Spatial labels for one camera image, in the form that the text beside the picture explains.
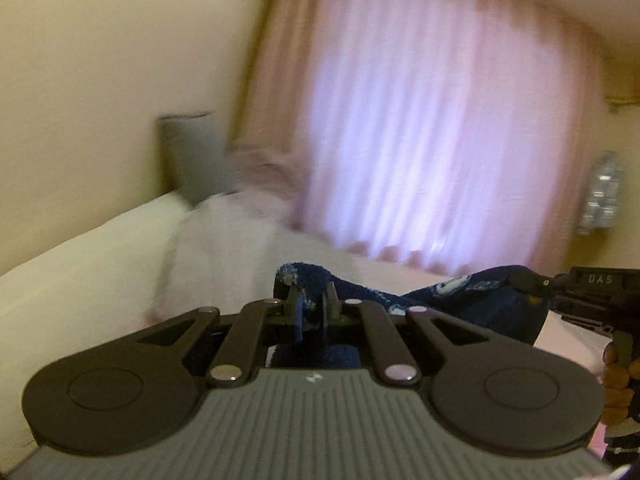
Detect navy cartoon print pajama pants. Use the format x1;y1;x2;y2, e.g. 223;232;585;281
273;262;549;344

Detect person right hand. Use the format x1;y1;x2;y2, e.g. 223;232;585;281
601;342;639;427

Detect clear plastic water bottle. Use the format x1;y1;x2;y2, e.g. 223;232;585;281
577;151;624;235

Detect mauve crumpled pillow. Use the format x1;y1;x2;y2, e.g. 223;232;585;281
228;148;305;226

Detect pink sheer curtain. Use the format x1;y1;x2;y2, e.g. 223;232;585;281
238;0;603;275

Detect grey pillow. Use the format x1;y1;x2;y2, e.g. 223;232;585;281
157;112;236;207

